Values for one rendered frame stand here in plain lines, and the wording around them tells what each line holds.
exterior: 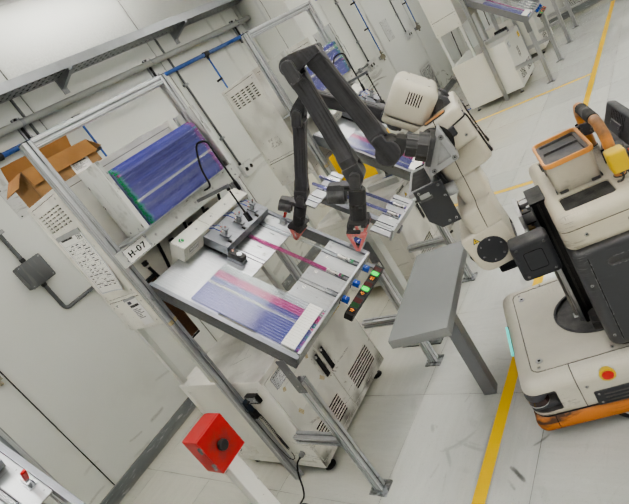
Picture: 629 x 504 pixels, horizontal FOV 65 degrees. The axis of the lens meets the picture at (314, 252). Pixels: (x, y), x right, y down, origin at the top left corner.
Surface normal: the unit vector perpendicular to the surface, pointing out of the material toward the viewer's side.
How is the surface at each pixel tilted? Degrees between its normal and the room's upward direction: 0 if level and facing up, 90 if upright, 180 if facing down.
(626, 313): 90
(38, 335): 90
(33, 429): 90
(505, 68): 90
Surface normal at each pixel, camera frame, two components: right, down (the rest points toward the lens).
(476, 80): -0.47, 0.58
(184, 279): 0.09, -0.72
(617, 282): -0.20, 0.47
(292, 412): 0.71, -0.21
